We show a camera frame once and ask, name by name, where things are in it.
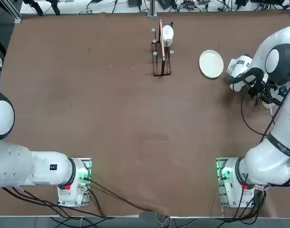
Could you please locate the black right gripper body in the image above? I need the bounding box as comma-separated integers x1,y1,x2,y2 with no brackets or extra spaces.
248,81,290,103

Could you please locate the white round plate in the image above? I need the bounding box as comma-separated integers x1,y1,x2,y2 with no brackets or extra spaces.
198,49,225,79

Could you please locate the dark power adapter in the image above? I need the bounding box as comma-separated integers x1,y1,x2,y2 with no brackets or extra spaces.
158,0,177,10

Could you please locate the black tripod leg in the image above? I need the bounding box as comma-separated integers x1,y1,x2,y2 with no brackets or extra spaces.
48,0,62,15
23,0,44,17

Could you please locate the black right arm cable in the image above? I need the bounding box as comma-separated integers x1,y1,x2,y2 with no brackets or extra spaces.
240,94,280,137

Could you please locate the white mug black handle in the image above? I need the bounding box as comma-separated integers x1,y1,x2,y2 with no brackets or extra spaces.
159,21,175,48

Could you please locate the black wire cup rack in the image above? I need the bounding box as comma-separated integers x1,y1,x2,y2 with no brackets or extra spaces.
150,19,175,77

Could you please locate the black cable bundle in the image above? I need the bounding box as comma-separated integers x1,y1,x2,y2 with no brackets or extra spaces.
1,185,115,219
230,185,268,219

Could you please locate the upright camera post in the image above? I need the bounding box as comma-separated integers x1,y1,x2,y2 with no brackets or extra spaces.
148,0,158,18

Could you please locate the long dark table cable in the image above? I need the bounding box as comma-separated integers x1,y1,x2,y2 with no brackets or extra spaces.
86,178,170,216

